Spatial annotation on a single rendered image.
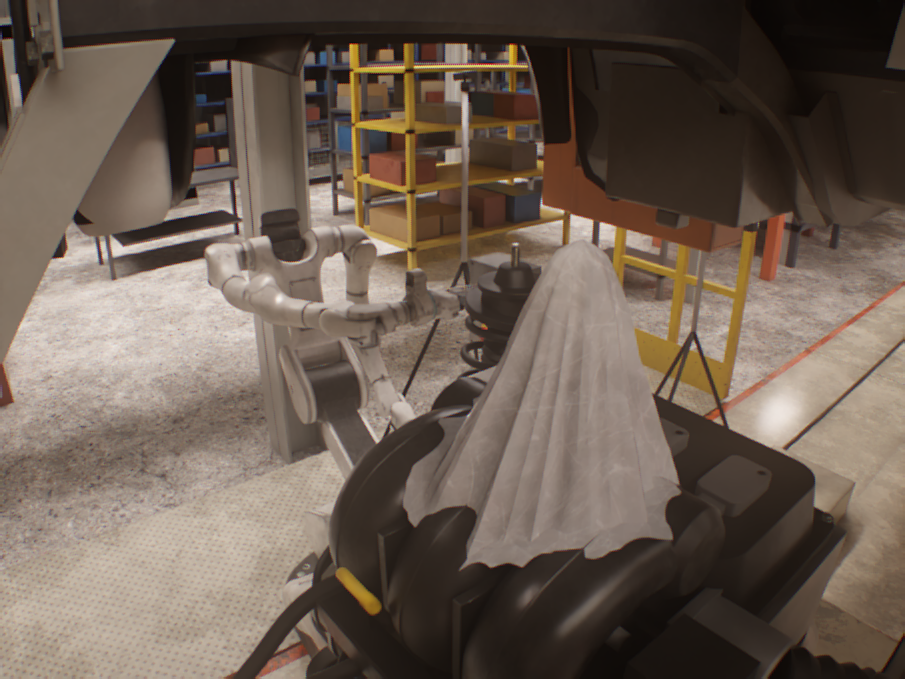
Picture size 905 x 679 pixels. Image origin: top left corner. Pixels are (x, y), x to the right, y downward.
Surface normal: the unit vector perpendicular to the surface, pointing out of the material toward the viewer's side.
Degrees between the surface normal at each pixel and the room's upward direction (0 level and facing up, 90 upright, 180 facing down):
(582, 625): 49
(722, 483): 0
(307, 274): 64
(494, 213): 90
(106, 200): 95
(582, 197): 90
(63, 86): 91
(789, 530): 79
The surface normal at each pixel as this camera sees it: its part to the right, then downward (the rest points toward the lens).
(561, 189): -0.78, 0.26
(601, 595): 0.21, -0.38
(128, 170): 0.62, 0.46
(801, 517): 0.61, 0.14
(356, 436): 0.19, -0.72
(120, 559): 0.00, -0.91
